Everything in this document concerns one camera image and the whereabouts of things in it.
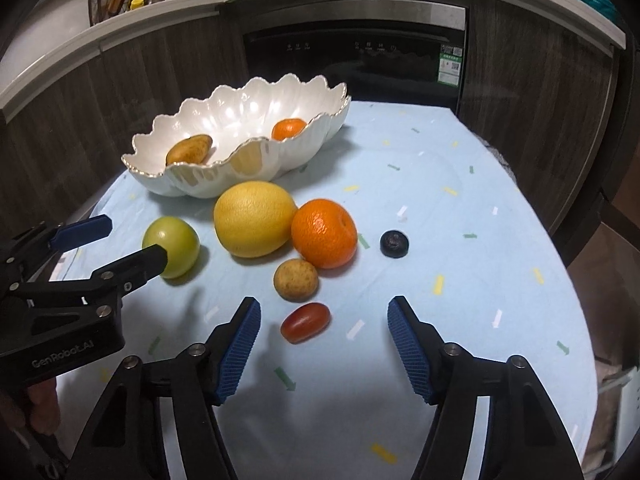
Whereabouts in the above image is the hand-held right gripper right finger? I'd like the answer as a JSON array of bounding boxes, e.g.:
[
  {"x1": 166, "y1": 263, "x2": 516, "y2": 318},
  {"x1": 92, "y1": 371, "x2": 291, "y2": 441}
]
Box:
[{"x1": 387, "y1": 296, "x2": 586, "y2": 480}]

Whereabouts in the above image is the dark wood cabinet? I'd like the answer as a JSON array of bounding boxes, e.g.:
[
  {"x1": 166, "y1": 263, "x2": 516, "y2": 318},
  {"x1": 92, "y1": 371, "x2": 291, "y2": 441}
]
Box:
[
  {"x1": 457, "y1": 0, "x2": 621, "y2": 236},
  {"x1": 0, "y1": 25, "x2": 251, "y2": 241}
]

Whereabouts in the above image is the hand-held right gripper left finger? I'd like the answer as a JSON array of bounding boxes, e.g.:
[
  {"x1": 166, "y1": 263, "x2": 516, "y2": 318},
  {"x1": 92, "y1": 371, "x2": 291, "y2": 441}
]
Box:
[{"x1": 65, "y1": 296, "x2": 262, "y2": 480}]

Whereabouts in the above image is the plaid cloth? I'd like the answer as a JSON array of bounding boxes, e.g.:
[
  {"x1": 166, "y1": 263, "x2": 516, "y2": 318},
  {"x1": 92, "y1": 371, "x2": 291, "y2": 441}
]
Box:
[{"x1": 482, "y1": 135, "x2": 518, "y2": 181}]

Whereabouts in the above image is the white box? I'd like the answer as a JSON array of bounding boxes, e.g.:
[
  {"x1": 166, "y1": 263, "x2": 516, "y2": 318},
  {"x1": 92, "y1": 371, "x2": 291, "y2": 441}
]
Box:
[{"x1": 595, "y1": 360, "x2": 638, "y2": 466}]

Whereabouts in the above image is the red cherry tomato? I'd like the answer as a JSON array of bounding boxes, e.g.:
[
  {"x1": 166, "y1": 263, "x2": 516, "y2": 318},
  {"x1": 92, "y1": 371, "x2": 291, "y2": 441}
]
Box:
[{"x1": 280, "y1": 303, "x2": 332, "y2": 344}]

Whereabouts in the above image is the blueberry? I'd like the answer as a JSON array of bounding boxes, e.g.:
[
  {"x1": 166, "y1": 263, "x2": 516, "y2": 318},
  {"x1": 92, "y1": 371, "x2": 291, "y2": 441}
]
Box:
[{"x1": 379, "y1": 230, "x2": 410, "y2": 257}]

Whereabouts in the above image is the yellow mango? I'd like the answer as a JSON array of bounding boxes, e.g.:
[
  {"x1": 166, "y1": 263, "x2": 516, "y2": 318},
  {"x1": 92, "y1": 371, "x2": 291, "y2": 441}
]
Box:
[{"x1": 166, "y1": 134, "x2": 213, "y2": 166}]

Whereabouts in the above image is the built-in black oven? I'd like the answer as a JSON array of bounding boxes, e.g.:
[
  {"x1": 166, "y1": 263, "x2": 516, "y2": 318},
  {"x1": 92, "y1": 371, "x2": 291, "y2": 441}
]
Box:
[{"x1": 220, "y1": 0, "x2": 473, "y2": 111}]

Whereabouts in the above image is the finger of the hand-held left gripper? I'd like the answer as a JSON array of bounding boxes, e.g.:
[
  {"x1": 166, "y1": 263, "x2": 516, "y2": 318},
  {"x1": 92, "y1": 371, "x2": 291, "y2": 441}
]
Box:
[
  {"x1": 0, "y1": 214, "x2": 113, "y2": 273},
  {"x1": 10, "y1": 244, "x2": 168, "y2": 311}
]

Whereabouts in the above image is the large yellow lemon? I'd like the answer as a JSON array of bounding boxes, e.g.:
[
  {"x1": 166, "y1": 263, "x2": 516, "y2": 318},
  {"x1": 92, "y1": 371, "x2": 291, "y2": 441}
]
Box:
[{"x1": 214, "y1": 181, "x2": 299, "y2": 259}]

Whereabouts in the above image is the person's left hand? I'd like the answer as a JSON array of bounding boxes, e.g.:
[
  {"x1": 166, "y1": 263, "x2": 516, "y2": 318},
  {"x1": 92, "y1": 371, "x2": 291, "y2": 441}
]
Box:
[{"x1": 0, "y1": 377, "x2": 63, "y2": 461}]

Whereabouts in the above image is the white scalloped bowl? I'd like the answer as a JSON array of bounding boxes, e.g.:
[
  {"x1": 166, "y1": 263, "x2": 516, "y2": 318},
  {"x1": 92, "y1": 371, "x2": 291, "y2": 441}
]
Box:
[{"x1": 121, "y1": 73, "x2": 352, "y2": 198}]

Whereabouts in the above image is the light blue patterned tablecloth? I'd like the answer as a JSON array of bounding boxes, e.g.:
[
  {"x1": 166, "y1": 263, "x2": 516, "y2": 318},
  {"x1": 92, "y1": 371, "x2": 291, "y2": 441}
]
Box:
[{"x1": 50, "y1": 100, "x2": 601, "y2": 480}]

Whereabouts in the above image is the brown longan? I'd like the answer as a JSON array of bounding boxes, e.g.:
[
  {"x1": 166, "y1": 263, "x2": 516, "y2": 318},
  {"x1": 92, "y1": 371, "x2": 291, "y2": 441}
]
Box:
[{"x1": 273, "y1": 258, "x2": 319, "y2": 303}]

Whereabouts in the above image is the green apple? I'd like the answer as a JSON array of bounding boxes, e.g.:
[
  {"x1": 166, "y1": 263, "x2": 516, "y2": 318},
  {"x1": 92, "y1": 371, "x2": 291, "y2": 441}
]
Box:
[{"x1": 142, "y1": 216, "x2": 201, "y2": 280}]

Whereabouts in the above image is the orange tangerine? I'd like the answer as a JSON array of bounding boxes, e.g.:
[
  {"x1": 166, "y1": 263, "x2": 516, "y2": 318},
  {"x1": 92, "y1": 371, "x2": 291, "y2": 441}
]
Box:
[
  {"x1": 271, "y1": 118, "x2": 308, "y2": 142},
  {"x1": 291, "y1": 199, "x2": 359, "y2": 269}
]

